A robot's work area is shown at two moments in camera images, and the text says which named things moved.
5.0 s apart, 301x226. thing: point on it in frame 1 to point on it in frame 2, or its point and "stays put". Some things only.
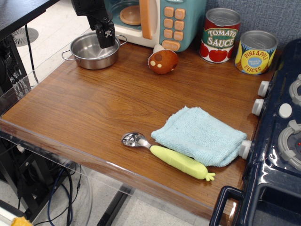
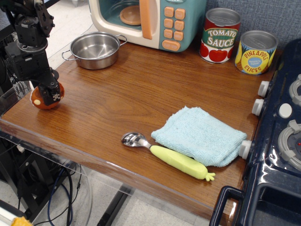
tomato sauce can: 220,34 stays put
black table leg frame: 116,205 stays put
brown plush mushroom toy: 162,61 to 37,100
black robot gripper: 97,12 to 33,66
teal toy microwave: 175,25 stays put
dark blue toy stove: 271,190 stays put
